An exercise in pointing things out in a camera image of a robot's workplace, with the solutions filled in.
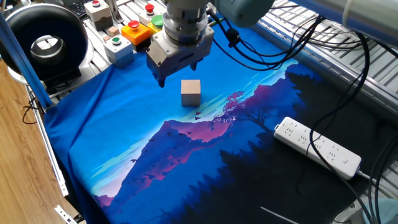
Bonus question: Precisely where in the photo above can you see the black keyboard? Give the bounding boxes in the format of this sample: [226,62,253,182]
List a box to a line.
[67,0,93,20]

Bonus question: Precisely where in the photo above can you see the white power strip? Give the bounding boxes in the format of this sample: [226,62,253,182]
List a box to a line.
[273,116,363,180]

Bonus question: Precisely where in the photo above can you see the yellow box green mushroom button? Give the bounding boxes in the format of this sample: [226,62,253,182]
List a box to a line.
[147,14,165,37]

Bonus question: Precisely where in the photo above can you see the white gripper mounting plate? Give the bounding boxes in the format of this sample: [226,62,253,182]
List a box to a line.
[151,25,215,60]

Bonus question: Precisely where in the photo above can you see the large light wooden cube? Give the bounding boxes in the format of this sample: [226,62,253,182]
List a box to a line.
[180,79,201,107]

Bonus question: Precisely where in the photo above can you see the aluminium frame rail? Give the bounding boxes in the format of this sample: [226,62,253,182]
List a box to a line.
[251,18,398,119]

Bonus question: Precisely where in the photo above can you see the white box red button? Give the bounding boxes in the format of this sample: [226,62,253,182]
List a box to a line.
[138,3,165,27]

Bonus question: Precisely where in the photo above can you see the blue metal pole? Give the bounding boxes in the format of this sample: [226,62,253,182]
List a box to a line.
[0,12,54,110]

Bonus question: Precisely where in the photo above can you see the metallic Schunk gripper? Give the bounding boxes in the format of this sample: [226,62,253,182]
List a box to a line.
[146,39,215,89]

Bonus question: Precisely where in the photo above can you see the grey box small green button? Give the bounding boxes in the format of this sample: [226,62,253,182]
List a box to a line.
[103,34,136,68]

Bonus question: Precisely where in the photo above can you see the grey box small red button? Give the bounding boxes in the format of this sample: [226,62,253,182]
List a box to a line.
[83,0,114,32]

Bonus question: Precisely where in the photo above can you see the blue mountain print cloth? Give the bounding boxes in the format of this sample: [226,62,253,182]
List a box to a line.
[43,20,389,224]

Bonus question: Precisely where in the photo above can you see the long thick black cable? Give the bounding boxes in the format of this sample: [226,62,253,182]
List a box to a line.
[307,30,377,224]

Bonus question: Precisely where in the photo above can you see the thin black cable loop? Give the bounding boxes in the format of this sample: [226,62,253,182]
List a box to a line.
[21,98,40,125]

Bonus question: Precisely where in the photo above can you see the aluminium table edge profile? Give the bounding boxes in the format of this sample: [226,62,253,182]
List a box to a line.
[24,85,78,224]

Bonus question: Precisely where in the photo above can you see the white metal bracket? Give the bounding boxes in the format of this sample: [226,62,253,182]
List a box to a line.
[54,204,78,224]

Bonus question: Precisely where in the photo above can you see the grey metal stand bracket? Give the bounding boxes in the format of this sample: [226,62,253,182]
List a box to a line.
[104,0,124,25]

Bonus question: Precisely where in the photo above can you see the black cable on slats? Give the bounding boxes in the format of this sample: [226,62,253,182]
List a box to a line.
[206,9,364,72]

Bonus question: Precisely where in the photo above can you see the grey power strip cord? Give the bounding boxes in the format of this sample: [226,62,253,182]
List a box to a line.
[357,170,398,200]

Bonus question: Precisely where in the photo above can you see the orange box red mushroom button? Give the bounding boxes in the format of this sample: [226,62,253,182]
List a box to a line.
[120,20,152,52]

